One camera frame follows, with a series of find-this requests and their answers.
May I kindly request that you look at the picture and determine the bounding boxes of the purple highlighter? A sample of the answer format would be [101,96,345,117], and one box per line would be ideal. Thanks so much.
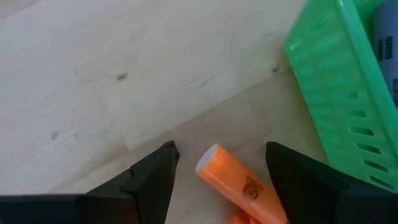
[372,0,398,108]

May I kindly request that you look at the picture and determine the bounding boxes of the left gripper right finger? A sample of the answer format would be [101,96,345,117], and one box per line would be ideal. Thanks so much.
[266,141,351,224]

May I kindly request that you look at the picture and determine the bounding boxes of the orange highlighter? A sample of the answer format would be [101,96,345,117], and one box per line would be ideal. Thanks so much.
[195,143,290,224]

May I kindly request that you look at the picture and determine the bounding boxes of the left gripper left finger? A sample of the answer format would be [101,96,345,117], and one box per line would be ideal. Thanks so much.
[86,140,180,224]

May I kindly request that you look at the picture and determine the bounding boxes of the green plastic basket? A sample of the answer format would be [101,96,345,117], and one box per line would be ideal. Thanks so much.
[283,0,398,194]

